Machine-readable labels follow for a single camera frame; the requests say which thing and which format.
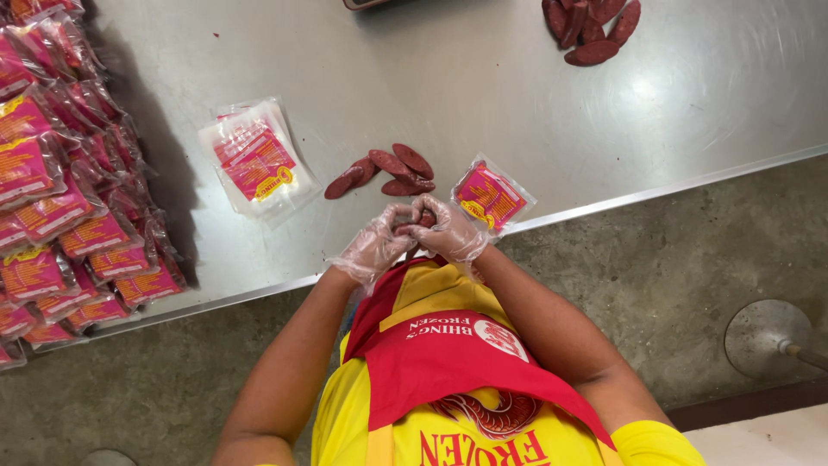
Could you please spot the person's left hand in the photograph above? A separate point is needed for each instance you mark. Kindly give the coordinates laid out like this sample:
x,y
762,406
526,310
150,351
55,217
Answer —
x,y
372,249

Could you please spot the person's right hand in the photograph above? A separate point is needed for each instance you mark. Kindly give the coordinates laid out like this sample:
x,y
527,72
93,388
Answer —
x,y
456,236

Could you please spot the person's right fingers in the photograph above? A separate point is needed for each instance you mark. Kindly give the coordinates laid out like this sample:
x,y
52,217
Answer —
x,y
432,206

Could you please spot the person's left fingers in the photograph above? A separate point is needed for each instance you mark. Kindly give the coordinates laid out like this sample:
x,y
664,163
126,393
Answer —
x,y
396,217

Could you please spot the dark red sausage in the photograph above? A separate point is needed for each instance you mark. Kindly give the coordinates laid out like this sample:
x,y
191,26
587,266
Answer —
x,y
341,184
367,169
415,160
406,187
391,164
425,220

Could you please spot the pink labelled sausage packet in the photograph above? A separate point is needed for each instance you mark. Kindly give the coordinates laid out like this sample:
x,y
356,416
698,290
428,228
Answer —
x,y
490,195

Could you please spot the stack of empty labelled bags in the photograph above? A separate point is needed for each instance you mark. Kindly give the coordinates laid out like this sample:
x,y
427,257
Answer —
x,y
259,162

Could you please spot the red apron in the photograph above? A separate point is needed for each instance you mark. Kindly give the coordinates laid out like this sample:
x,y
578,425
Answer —
x,y
446,356

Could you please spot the dark device edge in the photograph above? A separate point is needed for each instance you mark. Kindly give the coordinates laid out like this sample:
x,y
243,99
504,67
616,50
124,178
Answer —
x,y
363,3

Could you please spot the yellow shirt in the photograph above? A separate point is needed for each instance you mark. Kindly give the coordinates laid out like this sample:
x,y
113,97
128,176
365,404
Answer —
x,y
453,446

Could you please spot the heap of dark red sausages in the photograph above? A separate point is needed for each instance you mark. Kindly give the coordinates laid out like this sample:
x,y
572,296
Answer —
x,y
592,29

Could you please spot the pile of filled pink packets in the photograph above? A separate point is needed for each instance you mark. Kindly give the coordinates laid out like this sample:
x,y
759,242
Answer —
x,y
58,194

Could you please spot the round metal foot plate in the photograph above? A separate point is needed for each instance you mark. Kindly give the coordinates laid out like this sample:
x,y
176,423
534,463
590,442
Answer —
x,y
757,336
108,459

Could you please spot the metal table leg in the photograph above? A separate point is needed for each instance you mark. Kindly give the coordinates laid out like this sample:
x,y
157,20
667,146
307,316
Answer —
x,y
805,354

